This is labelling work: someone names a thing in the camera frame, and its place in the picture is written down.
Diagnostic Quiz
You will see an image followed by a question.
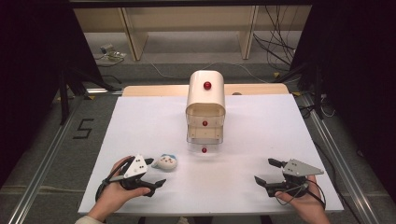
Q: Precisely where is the person's left hand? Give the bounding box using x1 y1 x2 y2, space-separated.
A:
86 156 152 222

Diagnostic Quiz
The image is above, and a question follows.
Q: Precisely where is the clear drawer with red knob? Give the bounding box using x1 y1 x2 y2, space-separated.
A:
186 125 225 154

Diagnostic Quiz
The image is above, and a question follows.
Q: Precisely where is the cream drawer cabinet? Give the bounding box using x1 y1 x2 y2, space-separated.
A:
185 70 227 146

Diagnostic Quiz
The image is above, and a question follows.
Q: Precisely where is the black tripod stand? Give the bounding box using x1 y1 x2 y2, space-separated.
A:
273 61 326 120
57 60 123 126

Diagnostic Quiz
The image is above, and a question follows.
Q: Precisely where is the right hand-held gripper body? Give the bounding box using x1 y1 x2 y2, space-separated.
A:
265 158 325 198

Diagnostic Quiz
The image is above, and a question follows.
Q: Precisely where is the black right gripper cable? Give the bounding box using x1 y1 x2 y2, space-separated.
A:
275 178 327 210

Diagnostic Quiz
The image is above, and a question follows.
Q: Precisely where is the power adapter with cable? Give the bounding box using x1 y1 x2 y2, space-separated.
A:
93 43 128 68

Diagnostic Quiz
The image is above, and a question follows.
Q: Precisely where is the black floor cable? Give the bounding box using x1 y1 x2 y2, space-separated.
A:
312 141 363 224

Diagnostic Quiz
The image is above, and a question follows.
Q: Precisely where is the person's right hand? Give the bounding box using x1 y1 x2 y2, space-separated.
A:
275 175 328 219

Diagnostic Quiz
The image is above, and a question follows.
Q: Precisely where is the black curtain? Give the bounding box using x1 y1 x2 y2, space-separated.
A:
0 0 104 189
289 0 396 195

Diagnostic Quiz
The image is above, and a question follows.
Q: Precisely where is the cream drawer with red knob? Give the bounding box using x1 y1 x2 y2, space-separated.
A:
186 105 226 129

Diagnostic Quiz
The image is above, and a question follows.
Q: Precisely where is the bundle of black cables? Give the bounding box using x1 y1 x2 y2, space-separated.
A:
252 5 297 67

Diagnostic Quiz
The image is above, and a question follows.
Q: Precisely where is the light wooden shelf unit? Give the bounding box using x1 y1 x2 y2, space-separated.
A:
73 5 313 62

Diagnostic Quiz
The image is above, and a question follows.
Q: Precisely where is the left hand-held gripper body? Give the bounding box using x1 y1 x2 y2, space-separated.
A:
108 154 157 198

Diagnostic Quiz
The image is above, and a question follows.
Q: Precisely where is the aluminium floor rail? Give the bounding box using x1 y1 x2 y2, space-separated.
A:
299 92 381 224
7 87 124 224

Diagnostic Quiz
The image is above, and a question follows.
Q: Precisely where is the small white plush toy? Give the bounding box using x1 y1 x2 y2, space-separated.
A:
151 153 178 171

